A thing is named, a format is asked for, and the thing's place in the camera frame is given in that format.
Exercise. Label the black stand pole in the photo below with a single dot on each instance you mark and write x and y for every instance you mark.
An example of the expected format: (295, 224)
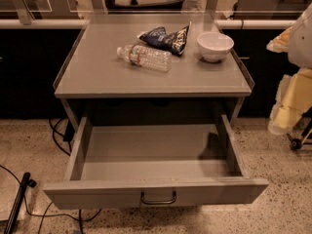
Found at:
(14, 213)

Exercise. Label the clear plastic water bottle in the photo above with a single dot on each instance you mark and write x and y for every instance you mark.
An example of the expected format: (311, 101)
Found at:
(145, 57)

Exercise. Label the blue crumpled chip bag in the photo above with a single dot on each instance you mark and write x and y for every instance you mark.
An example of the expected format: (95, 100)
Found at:
(159, 38)

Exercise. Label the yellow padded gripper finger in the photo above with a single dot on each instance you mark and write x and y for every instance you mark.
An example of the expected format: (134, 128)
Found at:
(293, 99)

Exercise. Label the metal drawer handle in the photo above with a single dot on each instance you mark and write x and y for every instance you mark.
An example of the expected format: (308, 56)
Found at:
(157, 199)

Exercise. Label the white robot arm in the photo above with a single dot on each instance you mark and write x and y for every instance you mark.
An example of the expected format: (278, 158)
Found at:
(296, 41)

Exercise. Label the grey top drawer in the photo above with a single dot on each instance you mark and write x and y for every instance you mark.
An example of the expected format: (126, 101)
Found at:
(111, 165)

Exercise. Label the white horizontal rail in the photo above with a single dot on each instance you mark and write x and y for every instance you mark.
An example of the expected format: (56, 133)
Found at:
(79, 23)

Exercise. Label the white ceramic bowl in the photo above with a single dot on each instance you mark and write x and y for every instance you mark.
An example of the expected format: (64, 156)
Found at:
(214, 46)

